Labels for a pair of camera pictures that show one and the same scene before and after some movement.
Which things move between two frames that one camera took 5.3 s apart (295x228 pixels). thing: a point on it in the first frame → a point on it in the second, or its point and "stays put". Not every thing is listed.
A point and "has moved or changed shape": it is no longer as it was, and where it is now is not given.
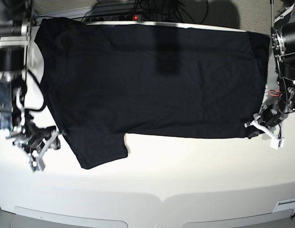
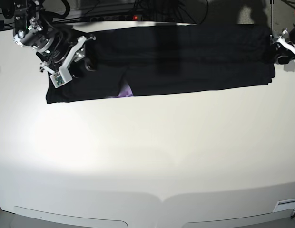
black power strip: x=129 y=18 stays put
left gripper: x=32 y=137 → x=65 y=50
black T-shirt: x=103 y=80 has moved or changed shape
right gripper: x=272 y=114 → x=285 y=52
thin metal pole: x=271 y=13 stays put
